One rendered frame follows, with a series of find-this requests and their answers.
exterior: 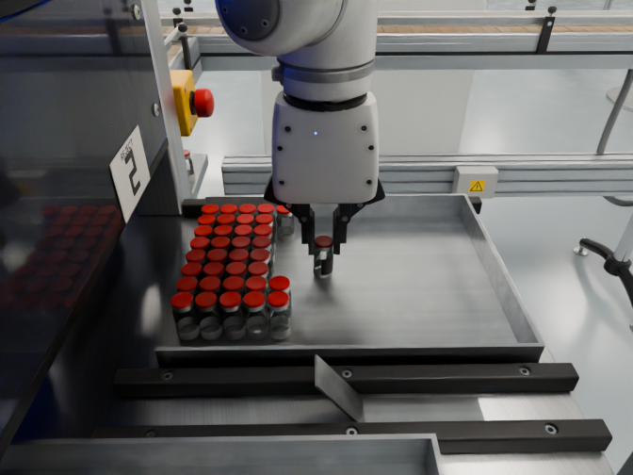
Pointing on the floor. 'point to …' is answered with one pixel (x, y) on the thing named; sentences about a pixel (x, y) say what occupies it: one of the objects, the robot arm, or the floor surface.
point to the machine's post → (179, 186)
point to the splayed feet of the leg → (608, 263)
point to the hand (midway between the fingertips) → (323, 232)
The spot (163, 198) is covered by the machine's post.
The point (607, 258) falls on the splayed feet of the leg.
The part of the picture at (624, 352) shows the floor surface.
